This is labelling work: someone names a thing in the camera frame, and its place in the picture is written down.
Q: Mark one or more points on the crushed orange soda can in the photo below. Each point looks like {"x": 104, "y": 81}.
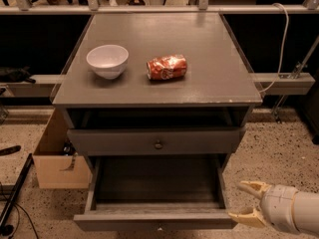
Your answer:
{"x": 166, "y": 67}

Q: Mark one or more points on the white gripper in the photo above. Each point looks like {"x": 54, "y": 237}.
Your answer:
{"x": 278, "y": 205}

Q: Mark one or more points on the grey drawer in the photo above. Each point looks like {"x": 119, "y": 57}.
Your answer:
{"x": 101, "y": 142}
{"x": 157, "y": 193}

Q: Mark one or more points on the black bag on ledge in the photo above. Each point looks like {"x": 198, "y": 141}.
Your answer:
{"x": 15, "y": 75}

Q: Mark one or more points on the white ceramic bowl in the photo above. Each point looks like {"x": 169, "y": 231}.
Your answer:
{"x": 108, "y": 61}

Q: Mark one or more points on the cardboard box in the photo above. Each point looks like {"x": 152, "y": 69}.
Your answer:
{"x": 55, "y": 168}

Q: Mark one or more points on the grey wooden drawer cabinet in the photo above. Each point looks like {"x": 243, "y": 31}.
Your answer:
{"x": 216, "y": 91}

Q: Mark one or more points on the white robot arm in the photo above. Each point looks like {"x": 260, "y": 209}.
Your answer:
{"x": 305, "y": 212}

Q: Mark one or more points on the metal railing frame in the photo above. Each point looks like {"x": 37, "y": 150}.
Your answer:
{"x": 159, "y": 4}

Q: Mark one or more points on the black tool on floor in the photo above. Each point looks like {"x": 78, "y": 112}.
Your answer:
{"x": 10, "y": 150}

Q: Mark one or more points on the black pole on floor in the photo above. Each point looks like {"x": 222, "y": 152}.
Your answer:
{"x": 14, "y": 193}

